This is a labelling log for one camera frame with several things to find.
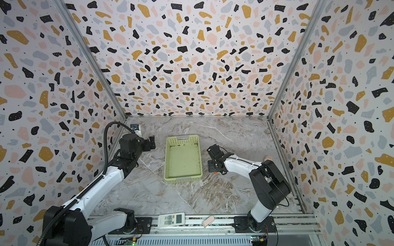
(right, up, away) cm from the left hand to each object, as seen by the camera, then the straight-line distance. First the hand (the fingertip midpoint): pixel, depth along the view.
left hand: (146, 136), depth 83 cm
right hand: (+38, -19, +10) cm, 43 cm away
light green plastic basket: (+17, -15, +15) cm, 27 cm away
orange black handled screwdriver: (+38, -22, +8) cm, 44 cm away
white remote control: (+15, -40, -8) cm, 44 cm away
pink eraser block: (+33, -41, -9) cm, 53 cm away
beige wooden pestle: (+71, -14, +13) cm, 73 cm away
